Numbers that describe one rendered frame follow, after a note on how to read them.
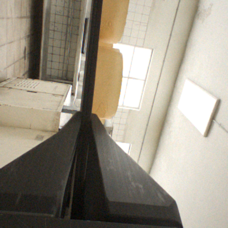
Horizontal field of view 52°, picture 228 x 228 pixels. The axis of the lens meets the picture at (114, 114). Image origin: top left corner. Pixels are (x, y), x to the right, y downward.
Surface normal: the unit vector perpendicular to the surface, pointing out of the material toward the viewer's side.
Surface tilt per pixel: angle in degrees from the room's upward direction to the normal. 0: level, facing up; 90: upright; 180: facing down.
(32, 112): 90
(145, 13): 90
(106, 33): 88
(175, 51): 90
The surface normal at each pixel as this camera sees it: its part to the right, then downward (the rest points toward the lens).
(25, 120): 0.10, 0.30
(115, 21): 0.04, 0.69
